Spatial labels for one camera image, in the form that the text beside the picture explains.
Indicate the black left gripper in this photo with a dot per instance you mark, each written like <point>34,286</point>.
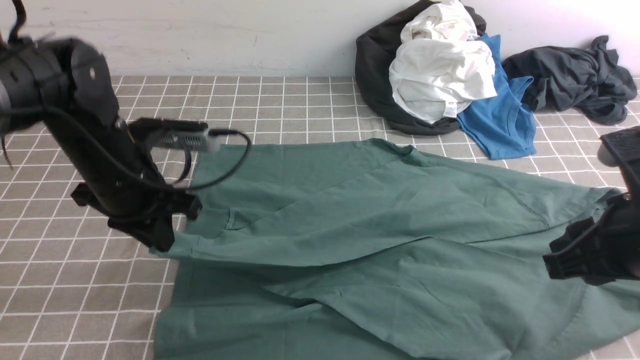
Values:
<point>124,184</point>

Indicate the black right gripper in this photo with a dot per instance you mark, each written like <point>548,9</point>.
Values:
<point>615,237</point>

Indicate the green long sleeve shirt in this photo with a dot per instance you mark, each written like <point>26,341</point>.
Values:
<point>367,250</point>

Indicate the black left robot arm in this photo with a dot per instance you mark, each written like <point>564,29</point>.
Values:
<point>66,85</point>

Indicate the blue t-shirt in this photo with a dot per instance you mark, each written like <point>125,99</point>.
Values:
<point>502,126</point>

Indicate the white crumpled shirt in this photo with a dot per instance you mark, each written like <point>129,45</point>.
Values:
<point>441,66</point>

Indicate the grey checkered tablecloth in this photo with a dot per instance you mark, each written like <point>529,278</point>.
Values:
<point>74,289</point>

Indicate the dark grey crumpled garment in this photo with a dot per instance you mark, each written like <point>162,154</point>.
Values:
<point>587,79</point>

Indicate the black garment in pile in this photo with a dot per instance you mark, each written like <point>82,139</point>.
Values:
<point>375,51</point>

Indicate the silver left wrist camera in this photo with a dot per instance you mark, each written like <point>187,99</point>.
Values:
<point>193,136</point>

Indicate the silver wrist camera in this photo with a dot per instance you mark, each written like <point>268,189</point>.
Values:
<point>605,157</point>
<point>193,136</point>

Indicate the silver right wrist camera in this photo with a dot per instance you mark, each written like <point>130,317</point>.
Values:
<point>605,157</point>

